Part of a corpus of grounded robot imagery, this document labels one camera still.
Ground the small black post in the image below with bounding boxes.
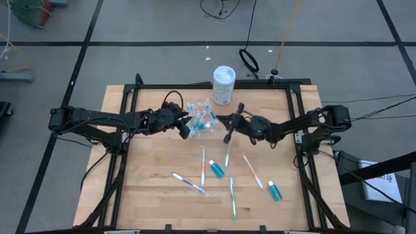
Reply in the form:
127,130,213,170
269,68,280,86

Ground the black metal beam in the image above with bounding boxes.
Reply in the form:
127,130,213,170
337,151,416,187

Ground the clear plastic bag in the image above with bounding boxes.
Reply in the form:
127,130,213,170
186,98,221,141

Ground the green net bag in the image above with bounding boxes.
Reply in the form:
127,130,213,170
8,0,53,29

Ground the black floor cable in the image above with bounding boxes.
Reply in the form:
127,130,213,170
352,96,416,121
200,0,242,20
320,94,416,104

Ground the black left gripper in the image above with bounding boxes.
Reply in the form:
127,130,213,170
148,101,193,135

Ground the black left camera cable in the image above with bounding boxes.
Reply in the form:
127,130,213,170
161,90,185,107

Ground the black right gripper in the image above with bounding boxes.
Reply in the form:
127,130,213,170
215,102,278,146

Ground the grey metal foot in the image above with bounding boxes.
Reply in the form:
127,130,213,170
0,71,34,84

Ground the purple toothbrush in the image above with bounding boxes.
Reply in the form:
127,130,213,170
170,172,208,196

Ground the black aluminium table frame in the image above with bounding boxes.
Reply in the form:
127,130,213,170
73,73,350,230

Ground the white wipes canister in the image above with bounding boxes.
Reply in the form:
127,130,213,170
212,65,237,106

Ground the black equipment foot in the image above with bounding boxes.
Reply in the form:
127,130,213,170
0,101,14,120

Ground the orange toothbrush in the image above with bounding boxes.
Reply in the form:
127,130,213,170
241,153,265,190
200,146,207,188

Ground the yellow hanging cable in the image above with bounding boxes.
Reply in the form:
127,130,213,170
274,0,302,72

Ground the black coiled cable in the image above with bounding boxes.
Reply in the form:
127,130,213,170
239,0,260,73

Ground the grey metal post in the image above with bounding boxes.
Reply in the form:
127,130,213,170
404,161,416,234

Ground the white paper sheet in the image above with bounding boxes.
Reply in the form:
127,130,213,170
358,160,404,204

